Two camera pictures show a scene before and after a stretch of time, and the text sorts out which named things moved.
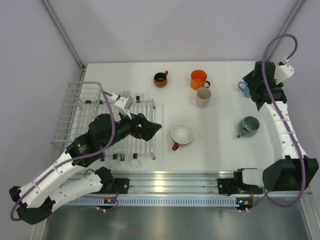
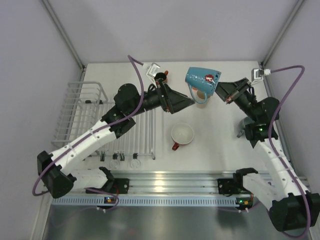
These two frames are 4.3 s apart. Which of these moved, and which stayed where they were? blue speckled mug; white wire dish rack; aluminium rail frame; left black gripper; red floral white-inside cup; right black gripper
Moved: blue speckled mug; left black gripper; right black gripper
Stayed: white wire dish rack; red floral white-inside cup; aluminium rail frame
